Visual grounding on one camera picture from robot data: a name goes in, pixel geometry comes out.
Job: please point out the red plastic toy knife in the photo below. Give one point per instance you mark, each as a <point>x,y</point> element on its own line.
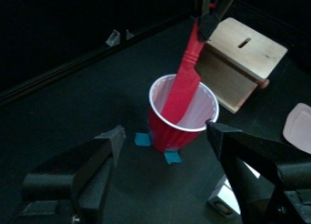
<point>182,91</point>

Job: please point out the wooden box with red drawer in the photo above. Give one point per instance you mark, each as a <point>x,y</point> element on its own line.
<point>247,54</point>

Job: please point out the blue tape piece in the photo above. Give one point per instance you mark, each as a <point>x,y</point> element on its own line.
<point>142,139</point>
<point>173,157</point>

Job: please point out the black cloth backdrop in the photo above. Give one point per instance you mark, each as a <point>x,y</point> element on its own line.
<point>61,21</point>

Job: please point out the black aluminium frame rail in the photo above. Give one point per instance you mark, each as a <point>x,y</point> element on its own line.
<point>61,69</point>

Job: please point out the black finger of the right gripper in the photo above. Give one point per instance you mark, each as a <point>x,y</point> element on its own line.
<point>227,1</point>
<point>209,25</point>

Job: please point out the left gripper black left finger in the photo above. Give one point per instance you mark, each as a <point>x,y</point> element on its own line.
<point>81,173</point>

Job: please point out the white block strip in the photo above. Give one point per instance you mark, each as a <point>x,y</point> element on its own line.
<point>227,194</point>

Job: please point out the grey metal corner bracket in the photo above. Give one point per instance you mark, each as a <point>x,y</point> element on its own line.
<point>114,38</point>
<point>129,35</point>

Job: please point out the pink plastic tray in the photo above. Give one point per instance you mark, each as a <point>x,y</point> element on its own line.
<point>300,127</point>

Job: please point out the red plastic party cup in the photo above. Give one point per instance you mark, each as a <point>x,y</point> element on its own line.
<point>170,136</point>

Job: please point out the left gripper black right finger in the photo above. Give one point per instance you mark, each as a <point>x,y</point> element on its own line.
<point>259,164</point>

